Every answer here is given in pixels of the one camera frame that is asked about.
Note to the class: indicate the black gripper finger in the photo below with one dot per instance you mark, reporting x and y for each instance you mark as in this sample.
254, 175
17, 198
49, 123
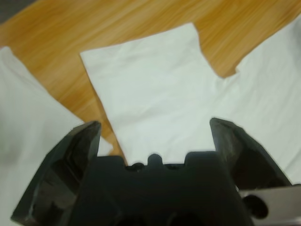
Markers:
58, 176
247, 162

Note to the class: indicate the white printed t-shirt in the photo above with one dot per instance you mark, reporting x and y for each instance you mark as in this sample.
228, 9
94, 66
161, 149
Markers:
164, 94

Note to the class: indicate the folded white garment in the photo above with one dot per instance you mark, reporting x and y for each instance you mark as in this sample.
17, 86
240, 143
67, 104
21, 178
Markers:
28, 99

